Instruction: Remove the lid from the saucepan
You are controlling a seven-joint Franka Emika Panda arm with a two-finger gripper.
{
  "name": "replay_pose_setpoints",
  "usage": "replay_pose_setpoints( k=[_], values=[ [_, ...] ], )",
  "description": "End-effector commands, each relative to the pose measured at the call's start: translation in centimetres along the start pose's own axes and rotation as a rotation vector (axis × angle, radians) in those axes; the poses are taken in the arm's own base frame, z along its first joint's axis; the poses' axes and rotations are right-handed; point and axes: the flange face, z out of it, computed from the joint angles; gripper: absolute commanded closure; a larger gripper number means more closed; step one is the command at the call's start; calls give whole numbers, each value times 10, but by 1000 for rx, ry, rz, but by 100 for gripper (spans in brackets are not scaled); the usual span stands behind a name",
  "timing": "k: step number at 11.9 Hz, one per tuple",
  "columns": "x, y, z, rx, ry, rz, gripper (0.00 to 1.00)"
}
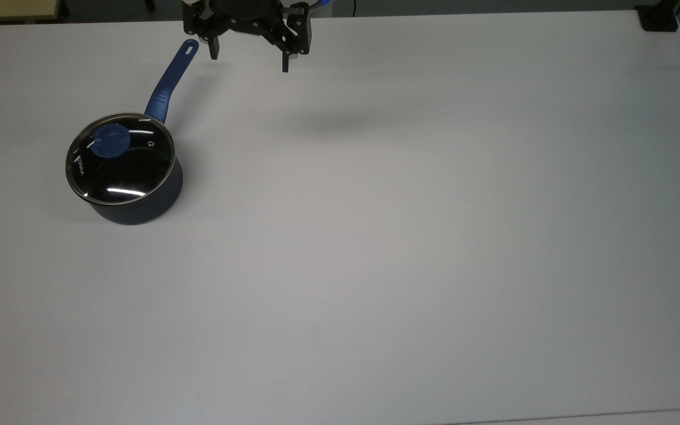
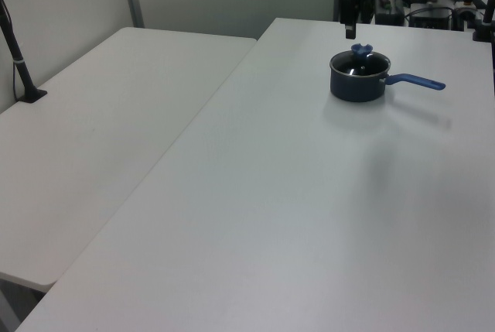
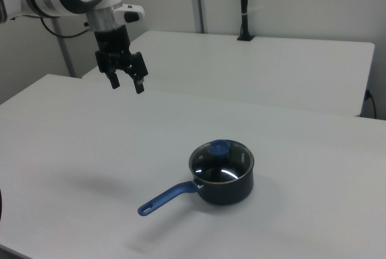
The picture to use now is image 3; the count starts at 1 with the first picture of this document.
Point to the black camera stand pole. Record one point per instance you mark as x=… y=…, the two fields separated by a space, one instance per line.
x=244 y=2

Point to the white side table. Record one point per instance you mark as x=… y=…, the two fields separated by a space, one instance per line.
x=241 y=69

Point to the grey metal frame leg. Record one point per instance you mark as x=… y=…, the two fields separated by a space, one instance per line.
x=64 y=50

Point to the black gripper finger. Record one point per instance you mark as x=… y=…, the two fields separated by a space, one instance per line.
x=114 y=81
x=138 y=69

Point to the glass lid with blue knob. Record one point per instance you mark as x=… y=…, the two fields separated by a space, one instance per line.
x=220 y=162

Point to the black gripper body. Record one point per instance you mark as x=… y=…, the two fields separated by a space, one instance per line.
x=111 y=40

